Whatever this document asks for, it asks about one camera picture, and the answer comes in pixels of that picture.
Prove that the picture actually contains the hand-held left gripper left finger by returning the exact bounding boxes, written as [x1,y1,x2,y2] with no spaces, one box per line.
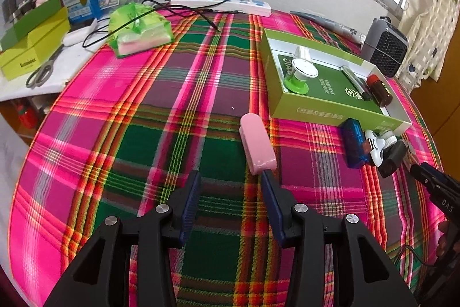
[43,169,202,307]

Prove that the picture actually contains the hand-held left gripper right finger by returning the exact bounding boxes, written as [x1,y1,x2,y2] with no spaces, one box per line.
[261,170,419,307]

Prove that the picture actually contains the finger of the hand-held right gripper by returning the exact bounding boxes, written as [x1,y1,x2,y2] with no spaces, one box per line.
[410,162,460,194]

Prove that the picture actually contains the black rectangular device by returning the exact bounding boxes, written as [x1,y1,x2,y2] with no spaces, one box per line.
[378,141,409,178]

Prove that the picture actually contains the white panda mini fan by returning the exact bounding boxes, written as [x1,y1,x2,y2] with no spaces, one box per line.
[365,130,398,167]

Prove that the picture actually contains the pink oblong case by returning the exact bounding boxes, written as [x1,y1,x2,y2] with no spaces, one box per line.
[239,114,278,175]

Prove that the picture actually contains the blue transparent box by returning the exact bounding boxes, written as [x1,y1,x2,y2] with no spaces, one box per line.
[340,118,371,169]

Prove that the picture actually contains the brown bottle red cap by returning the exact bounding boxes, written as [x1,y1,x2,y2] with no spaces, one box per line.
[367,74,394,107]

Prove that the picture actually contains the green cardboard box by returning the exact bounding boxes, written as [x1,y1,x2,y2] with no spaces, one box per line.
[259,28,413,135]

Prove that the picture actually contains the white round green-base stand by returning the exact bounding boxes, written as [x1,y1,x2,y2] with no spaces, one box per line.
[285,59,319,95]

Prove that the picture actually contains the white USB charger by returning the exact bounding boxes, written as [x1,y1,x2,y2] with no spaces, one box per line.
[294,45,313,63]

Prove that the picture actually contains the person's right hand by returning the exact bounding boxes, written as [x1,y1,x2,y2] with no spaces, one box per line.
[436,221,451,257]

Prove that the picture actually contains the wooden wardrobe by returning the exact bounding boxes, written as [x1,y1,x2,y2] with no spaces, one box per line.
[410,0,460,164]

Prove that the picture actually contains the pink green plaid tablecloth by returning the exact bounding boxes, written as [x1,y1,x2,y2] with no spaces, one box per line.
[9,7,444,307]

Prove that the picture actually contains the grey desktop heater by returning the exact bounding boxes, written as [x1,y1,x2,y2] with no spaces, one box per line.
[360,16,409,78]

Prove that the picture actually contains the patterned cream curtain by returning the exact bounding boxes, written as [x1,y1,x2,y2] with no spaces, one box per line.
[397,0,460,88]

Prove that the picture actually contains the grey floral folded umbrella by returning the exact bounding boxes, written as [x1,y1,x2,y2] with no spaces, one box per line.
[290,10,367,45]

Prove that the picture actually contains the green tissue pack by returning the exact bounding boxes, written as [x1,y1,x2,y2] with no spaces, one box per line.
[109,3,175,59]

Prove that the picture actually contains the grey scissors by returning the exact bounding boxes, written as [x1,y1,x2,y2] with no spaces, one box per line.
[26,48,65,88]

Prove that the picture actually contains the white oblong gadget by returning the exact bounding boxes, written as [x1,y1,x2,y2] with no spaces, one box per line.
[62,19,98,46]

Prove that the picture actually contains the white power strip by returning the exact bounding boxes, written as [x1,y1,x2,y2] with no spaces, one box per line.
[170,0,272,17]

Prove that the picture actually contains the yellow-green box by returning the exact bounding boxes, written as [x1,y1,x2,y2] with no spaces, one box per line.
[0,7,71,81]

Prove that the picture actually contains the dark green box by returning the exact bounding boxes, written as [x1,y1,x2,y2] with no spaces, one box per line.
[0,0,62,50]

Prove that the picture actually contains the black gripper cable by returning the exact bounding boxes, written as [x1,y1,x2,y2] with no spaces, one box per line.
[393,245,437,270]

